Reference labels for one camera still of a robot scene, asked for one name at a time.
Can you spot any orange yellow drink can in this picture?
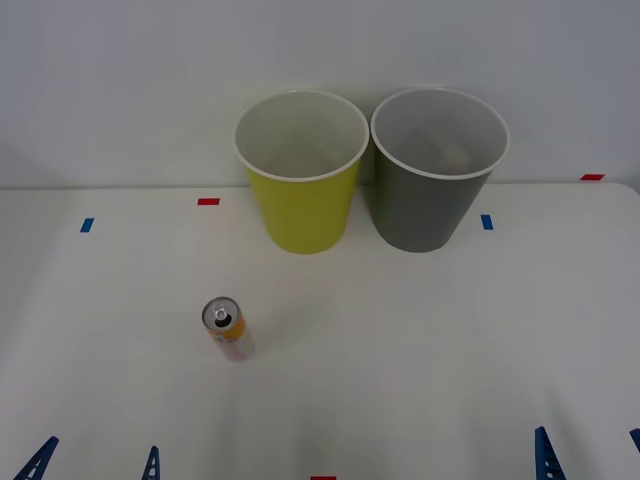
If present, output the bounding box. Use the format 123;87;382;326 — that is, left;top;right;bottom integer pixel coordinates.
201;296;256;363

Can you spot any yellow-green plastic bin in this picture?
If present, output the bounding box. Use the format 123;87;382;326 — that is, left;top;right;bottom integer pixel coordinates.
231;89;371;255

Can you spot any grey plastic bin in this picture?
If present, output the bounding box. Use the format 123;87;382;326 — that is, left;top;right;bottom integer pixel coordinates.
369;87;511;254

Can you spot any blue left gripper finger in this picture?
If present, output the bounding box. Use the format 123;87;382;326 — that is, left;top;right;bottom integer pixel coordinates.
12;436;60;480
141;445;161;480

